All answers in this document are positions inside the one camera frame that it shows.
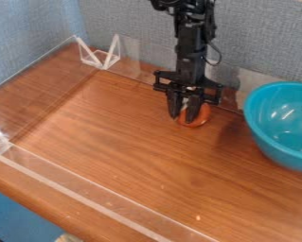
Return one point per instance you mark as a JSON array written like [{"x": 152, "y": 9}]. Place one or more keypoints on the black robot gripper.
[{"x": 205, "y": 91}]

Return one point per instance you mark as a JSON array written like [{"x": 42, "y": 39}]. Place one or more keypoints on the orange toy mushroom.
[{"x": 203, "y": 118}]

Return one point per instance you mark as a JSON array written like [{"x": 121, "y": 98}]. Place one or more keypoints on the blue plastic bowl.
[{"x": 273, "y": 114}]

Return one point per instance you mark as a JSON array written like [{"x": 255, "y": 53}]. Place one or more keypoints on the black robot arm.
[{"x": 194, "y": 31}]

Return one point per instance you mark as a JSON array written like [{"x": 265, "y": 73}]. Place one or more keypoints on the clear acrylic back barrier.
[{"x": 144, "y": 57}]

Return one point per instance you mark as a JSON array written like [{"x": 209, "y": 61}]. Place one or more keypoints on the clear acrylic barrier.
[
  {"x": 130, "y": 213},
  {"x": 33, "y": 94},
  {"x": 144, "y": 57}
]

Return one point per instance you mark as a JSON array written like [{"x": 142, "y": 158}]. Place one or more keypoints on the clear acrylic front barrier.
[{"x": 130, "y": 213}]

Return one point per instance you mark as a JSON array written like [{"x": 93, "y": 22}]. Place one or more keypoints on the clear acrylic left barrier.
[{"x": 33, "y": 94}]

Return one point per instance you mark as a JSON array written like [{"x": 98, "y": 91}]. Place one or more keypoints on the clear acrylic corner bracket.
[{"x": 98, "y": 58}]

